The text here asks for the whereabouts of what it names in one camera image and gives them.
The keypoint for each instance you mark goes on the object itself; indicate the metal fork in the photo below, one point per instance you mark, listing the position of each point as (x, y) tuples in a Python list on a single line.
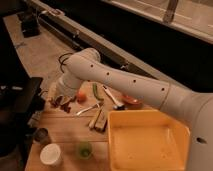
[(87, 109)]

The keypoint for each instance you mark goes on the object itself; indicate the white cup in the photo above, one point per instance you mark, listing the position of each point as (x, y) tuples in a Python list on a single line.
[(51, 155)]

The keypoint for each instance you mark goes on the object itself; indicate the yellow plastic bin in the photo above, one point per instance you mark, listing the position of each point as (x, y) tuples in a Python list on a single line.
[(146, 140)]

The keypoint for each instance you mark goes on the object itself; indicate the metal spoon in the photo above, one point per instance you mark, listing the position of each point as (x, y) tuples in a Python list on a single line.
[(118, 104)]

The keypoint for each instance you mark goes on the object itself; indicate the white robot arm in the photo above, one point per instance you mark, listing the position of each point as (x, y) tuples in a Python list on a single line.
[(194, 109)]

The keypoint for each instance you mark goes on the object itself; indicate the orange fruit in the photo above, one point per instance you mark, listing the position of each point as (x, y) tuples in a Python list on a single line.
[(81, 97)]

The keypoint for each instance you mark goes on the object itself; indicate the metal cup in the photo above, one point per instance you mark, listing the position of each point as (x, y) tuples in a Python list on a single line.
[(42, 136)]

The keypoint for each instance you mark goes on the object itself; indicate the black box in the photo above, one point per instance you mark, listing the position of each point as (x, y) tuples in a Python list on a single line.
[(29, 26)]

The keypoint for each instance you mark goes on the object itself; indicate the red bowl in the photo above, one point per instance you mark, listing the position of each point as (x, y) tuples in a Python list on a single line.
[(131, 102)]

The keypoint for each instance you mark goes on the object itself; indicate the green cup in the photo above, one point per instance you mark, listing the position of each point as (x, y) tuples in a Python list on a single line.
[(84, 150)]

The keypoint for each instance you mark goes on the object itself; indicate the black equipment stand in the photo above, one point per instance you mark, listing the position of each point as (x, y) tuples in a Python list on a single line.
[(16, 109)]

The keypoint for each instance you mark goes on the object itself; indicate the dark grapes bunch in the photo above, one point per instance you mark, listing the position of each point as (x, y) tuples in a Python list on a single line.
[(61, 102)]

